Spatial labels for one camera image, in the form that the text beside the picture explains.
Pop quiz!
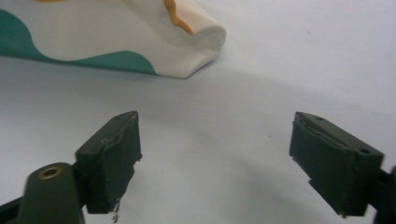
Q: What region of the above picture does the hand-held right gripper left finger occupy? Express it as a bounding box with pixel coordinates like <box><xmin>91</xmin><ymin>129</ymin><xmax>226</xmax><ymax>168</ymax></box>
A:
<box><xmin>75</xmin><ymin>110</ymin><xmax>143</xmax><ymax>223</ymax></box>

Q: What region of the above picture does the white cloth with coloured patches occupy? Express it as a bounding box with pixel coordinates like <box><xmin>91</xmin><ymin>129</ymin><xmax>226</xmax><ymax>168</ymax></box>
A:
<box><xmin>0</xmin><ymin>0</ymin><xmax>228</xmax><ymax>80</ymax></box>

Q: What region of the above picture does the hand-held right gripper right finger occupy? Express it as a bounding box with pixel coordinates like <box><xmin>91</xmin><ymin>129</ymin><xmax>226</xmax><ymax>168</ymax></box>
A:
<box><xmin>289</xmin><ymin>111</ymin><xmax>386</xmax><ymax>218</ymax></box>

